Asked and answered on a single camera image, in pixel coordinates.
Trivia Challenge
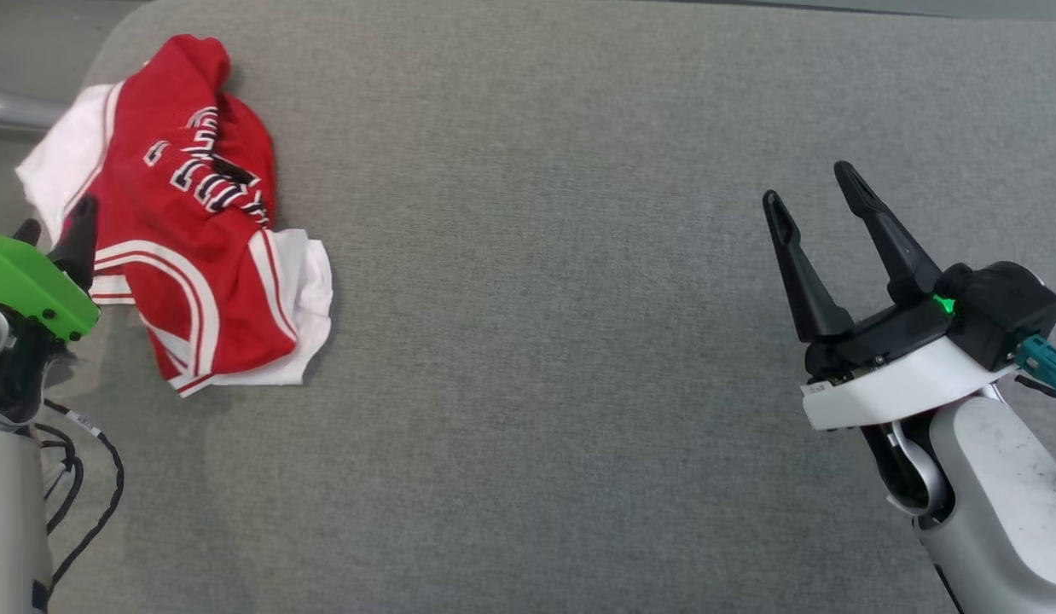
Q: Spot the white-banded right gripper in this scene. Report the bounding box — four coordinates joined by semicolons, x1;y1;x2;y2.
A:
763;160;1015;432

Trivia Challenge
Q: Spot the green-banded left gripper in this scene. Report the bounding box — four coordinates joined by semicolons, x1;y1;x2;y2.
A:
0;196;101;342

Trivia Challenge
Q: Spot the red jersey with white sleeves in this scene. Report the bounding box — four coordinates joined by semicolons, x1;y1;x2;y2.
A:
16;34;334;398

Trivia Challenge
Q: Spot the grey baseboard strip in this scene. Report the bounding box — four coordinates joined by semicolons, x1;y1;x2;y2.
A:
0;81;68;133

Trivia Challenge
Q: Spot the grey fabric sofa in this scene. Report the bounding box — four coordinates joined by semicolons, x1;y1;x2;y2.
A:
33;0;1056;614

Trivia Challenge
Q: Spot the teal right camera connector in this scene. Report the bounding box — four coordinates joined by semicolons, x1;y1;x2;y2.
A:
1014;334;1056;402

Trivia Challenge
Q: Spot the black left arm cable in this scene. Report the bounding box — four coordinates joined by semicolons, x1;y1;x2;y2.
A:
33;399;125;598

